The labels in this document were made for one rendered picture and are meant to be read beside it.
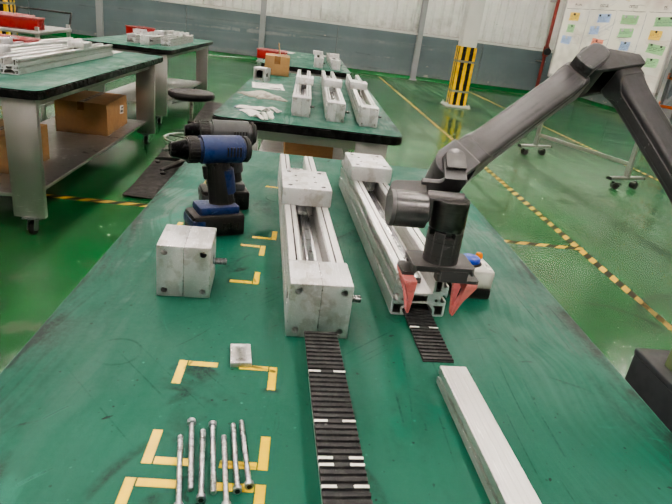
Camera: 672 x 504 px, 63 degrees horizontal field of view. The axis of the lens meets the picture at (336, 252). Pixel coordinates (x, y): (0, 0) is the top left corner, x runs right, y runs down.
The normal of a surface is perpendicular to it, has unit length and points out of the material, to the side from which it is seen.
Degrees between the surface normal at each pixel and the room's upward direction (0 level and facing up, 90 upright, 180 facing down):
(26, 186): 90
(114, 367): 0
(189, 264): 90
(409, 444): 0
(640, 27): 90
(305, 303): 90
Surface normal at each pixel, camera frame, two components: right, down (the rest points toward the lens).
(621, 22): -0.90, -0.04
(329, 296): 0.11, 0.40
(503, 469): 0.12, -0.92
